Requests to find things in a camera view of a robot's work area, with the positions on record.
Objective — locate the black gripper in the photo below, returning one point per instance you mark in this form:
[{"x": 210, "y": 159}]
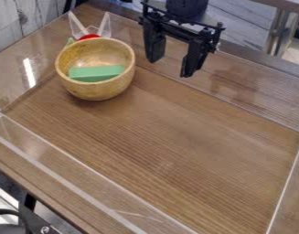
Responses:
[{"x": 181, "y": 19}]

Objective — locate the red fruit with green leaf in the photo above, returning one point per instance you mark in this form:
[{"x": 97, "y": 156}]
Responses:
[{"x": 71, "y": 40}]

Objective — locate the wooden bowl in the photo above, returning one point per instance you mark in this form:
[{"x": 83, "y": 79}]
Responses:
[{"x": 97, "y": 52}]

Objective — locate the green rectangular block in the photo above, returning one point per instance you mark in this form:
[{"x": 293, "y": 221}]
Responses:
[{"x": 95, "y": 73}]

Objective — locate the metal table leg background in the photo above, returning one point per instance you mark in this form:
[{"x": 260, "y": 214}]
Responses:
[{"x": 281, "y": 32}]

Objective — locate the clear acrylic corner bracket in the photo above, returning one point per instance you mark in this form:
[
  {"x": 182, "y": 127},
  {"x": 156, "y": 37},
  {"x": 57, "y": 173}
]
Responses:
[{"x": 81, "y": 31}]

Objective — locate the clear acrylic tray wall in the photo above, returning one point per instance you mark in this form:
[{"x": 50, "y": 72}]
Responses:
[{"x": 93, "y": 202}]

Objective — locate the black table leg bracket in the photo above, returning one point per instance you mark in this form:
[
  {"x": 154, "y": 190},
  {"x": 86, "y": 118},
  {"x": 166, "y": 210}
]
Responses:
[{"x": 38, "y": 225}]

